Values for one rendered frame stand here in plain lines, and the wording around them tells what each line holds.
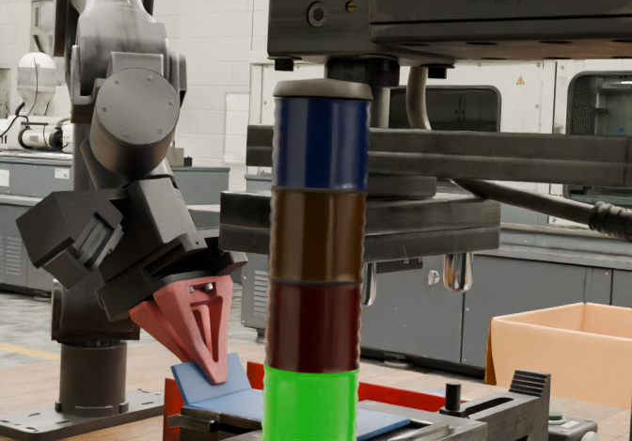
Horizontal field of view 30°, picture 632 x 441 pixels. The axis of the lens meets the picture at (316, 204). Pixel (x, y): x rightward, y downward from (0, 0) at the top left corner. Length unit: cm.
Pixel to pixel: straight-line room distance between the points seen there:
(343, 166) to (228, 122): 927
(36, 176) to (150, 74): 751
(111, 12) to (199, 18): 906
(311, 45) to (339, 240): 29
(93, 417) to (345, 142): 72
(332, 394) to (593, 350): 261
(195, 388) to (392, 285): 541
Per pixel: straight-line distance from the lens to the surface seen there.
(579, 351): 307
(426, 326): 613
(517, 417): 95
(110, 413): 113
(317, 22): 72
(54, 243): 80
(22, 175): 845
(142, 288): 85
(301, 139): 44
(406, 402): 105
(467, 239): 78
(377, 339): 632
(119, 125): 80
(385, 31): 67
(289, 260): 45
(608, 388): 304
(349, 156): 45
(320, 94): 44
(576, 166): 64
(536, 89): 580
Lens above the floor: 117
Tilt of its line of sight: 3 degrees down
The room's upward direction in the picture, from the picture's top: 2 degrees clockwise
